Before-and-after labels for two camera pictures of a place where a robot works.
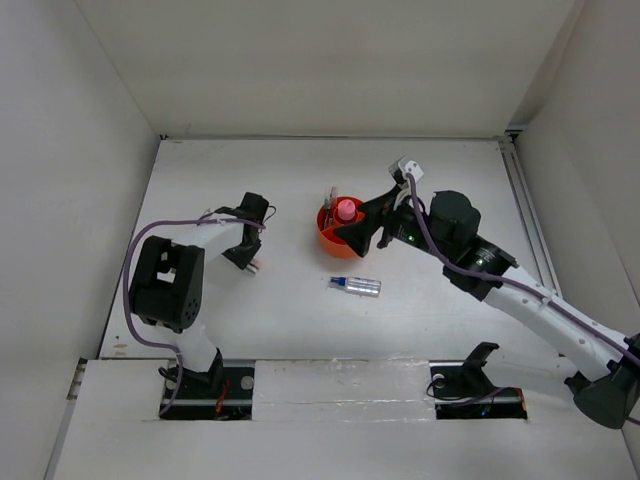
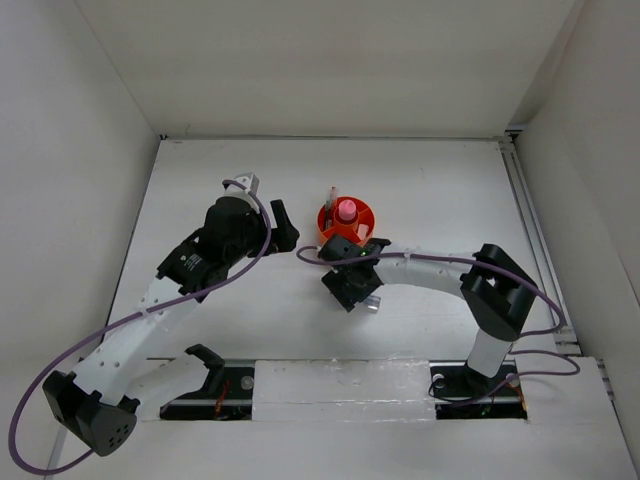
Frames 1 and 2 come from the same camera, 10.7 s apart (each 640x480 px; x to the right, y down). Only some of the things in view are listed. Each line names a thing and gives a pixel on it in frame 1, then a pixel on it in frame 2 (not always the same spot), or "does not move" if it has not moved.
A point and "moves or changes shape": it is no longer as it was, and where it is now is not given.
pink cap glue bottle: (346, 209) does not move
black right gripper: (359, 235) → (334, 280)
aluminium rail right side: (510, 155) does not move
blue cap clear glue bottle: (356, 285) moves or changes shape
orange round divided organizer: (333, 213) does not move
